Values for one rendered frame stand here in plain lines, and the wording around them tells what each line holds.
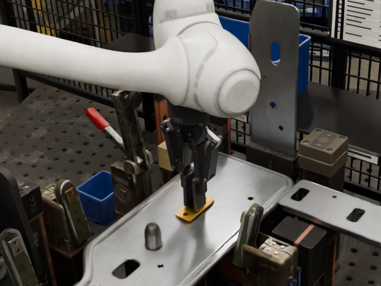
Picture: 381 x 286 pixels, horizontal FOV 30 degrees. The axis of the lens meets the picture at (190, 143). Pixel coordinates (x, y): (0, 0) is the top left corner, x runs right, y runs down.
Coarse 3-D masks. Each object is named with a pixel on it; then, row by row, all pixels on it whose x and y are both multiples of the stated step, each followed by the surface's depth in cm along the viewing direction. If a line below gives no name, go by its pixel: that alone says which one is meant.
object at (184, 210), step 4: (208, 196) 141; (192, 200) 139; (208, 200) 140; (212, 200) 140; (192, 204) 138; (208, 204) 139; (184, 208) 138; (188, 208) 138; (192, 208) 138; (200, 208) 138; (204, 208) 138; (176, 212) 137; (180, 212) 137; (184, 212) 137; (188, 212) 137; (192, 212) 137; (196, 212) 137; (200, 212) 137; (180, 216) 136; (184, 216) 136; (188, 216) 136; (192, 216) 136; (188, 220) 135
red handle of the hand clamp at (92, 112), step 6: (90, 108) 145; (90, 114) 144; (96, 114) 144; (96, 120) 144; (102, 120) 144; (96, 126) 145; (102, 126) 144; (108, 126) 144; (108, 132) 143; (114, 132) 144; (114, 138) 143; (120, 138) 144; (120, 144) 143; (138, 156) 143; (138, 162) 142
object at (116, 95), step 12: (120, 96) 135; (132, 96) 134; (120, 108) 136; (132, 108) 138; (120, 120) 138; (132, 120) 140; (132, 132) 140; (132, 144) 139; (144, 144) 142; (132, 156) 140; (144, 156) 143
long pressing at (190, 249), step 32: (224, 160) 153; (160, 192) 144; (224, 192) 143; (256, 192) 142; (128, 224) 136; (160, 224) 135; (192, 224) 135; (224, 224) 134; (96, 256) 128; (128, 256) 128; (160, 256) 128; (192, 256) 127; (224, 256) 128
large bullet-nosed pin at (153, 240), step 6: (150, 222) 129; (150, 228) 127; (156, 228) 128; (144, 234) 129; (150, 234) 127; (156, 234) 128; (150, 240) 128; (156, 240) 128; (150, 246) 129; (156, 246) 129
